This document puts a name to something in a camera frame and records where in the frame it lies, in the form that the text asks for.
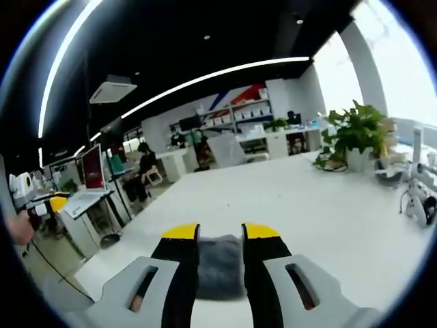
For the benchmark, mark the grey towel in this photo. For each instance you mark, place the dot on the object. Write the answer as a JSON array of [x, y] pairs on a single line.
[[220, 266]]

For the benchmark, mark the open laptop with red screen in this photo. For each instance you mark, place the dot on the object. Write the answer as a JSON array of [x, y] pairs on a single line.
[[92, 171]]

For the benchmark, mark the person's left hand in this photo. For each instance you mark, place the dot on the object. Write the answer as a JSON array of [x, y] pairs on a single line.
[[20, 227]]

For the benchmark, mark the white standing desk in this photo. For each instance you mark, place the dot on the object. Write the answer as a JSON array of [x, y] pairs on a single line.
[[92, 212]]

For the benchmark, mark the white folding chair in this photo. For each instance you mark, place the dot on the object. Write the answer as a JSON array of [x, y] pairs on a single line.
[[153, 176]]

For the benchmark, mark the ceiling air conditioner unit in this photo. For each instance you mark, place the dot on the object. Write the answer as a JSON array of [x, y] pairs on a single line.
[[112, 89]]

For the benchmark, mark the white tilted chair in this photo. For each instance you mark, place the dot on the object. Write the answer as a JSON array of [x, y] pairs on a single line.
[[230, 148]]

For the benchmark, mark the white counter desk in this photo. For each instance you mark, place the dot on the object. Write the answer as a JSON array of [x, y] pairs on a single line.
[[290, 136]]

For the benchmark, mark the long linear ceiling light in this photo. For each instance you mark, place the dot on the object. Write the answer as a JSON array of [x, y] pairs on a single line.
[[218, 80], [61, 58]]

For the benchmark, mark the small green plant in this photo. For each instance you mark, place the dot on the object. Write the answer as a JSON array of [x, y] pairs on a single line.
[[276, 123]]

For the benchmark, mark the black monitor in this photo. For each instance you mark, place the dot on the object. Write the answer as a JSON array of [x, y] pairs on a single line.
[[190, 123]]

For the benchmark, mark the green plant in white pot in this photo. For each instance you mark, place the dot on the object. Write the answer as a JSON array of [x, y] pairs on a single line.
[[358, 136]]

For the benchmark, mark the white shelf with storage boxes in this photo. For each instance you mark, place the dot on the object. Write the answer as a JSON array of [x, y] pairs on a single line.
[[239, 109]]

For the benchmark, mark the white upright post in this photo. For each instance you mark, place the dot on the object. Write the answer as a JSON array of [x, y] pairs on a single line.
[[417, 147]]

